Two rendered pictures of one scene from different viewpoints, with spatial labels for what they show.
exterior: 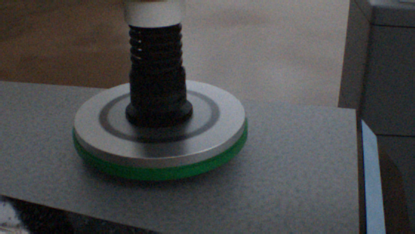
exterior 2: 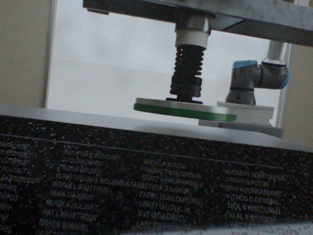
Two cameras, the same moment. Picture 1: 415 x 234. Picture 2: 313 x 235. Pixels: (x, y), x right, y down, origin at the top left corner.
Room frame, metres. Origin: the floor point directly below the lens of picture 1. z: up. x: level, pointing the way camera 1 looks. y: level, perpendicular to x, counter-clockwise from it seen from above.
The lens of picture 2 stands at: (-0.02, 0.28, 0.91)
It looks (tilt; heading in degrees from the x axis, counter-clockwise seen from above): 3 degrees down; 345
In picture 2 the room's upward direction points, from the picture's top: 7 degrees clockwise
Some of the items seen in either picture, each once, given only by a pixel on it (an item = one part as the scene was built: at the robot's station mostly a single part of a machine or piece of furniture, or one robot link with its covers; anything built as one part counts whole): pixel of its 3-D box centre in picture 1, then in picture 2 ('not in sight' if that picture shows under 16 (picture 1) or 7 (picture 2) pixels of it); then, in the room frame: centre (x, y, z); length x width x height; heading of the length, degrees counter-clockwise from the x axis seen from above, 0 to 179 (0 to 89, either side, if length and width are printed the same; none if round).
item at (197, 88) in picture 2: (158, 87); (185, 87); (0.55, 0.06, 0.95); 0.07 x 0.07 x 0.01
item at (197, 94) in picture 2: (158, 96); (185, 93); (0.55, 0.06, 0.94); 0.07 x 0.07 x 0.01
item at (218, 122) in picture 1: (159, 116); (183, 105); (0.55, 0.06, 0.91); 0.21 x 0.21 x 0.01
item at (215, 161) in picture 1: (159, 119); (183, 107); (0.55, 0.06, 0.91); 0.22 x 0.22 x 0.04
